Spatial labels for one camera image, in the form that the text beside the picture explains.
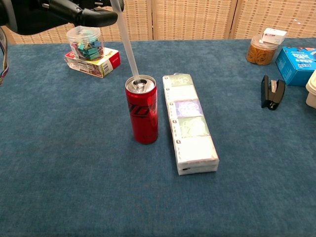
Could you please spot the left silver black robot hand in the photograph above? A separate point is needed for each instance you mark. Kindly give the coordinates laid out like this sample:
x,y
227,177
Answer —
x,y
49,12

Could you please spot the clear plastic straw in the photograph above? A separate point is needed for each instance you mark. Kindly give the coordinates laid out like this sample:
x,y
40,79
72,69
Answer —
x,y
128,47

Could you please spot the red soda can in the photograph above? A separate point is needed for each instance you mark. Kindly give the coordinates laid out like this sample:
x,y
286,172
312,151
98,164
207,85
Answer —
x,y
143,116

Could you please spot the long white packet strip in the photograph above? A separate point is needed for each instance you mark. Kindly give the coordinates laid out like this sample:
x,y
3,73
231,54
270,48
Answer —
x,y
190,123

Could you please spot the clear jar of binder clips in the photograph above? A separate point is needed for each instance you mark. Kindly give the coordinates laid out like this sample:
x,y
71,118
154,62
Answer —
x,y
84,42

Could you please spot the red white carton box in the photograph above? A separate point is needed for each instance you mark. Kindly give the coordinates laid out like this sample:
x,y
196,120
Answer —
x,y
111,61

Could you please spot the bamboo folding screen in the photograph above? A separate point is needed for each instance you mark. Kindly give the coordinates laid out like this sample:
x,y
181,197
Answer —
x,y
192,19

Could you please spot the blue table mat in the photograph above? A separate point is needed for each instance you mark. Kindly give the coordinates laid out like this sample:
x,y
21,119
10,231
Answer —
x,y
98,185

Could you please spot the clear jar of rubber bands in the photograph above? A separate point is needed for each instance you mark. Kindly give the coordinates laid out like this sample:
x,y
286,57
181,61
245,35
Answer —
x,y
259,55

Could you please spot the small white box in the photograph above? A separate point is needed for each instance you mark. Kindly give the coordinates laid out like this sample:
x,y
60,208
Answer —
x,y
274,35

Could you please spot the black stapler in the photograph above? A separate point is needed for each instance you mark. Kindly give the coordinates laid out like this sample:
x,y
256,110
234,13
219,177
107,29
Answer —
x,y
274,96

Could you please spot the blue cookie box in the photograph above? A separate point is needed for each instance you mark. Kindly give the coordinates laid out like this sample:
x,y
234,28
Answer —
x,y
293,66

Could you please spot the cream lidded food container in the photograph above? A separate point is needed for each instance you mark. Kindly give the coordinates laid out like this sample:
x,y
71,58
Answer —
x,y
311,93

